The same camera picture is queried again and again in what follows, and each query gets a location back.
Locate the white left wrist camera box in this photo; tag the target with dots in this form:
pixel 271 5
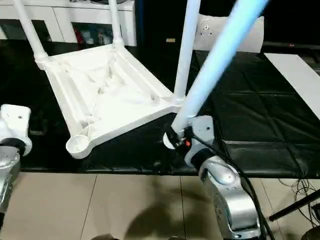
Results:
pixel 15 122

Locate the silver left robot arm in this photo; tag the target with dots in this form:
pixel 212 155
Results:
pixel 7 175

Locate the black mat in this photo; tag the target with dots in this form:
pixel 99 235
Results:
pixel 250 112

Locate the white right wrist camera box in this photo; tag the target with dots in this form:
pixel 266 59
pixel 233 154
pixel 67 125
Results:
pixel 202 130

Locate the small tan label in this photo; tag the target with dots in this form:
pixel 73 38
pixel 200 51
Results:
pixel 170 40

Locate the white cabinet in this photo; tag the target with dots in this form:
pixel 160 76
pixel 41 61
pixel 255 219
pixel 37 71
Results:
pixel 62 15

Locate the red bottle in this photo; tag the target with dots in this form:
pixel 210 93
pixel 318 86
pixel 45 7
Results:
pixel 79 35

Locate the white plastic table top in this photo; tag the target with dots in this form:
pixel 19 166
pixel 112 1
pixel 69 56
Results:
pixel 100 87

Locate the black metal table frame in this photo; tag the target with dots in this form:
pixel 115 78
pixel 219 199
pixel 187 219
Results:
pixel 295 205

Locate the dark textured bundle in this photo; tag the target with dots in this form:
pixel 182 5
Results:
pixel 311 233

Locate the white flat board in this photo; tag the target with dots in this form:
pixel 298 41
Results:
pixel 295 77

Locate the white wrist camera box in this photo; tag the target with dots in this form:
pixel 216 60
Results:
pixel 15 122
pixel 202 130

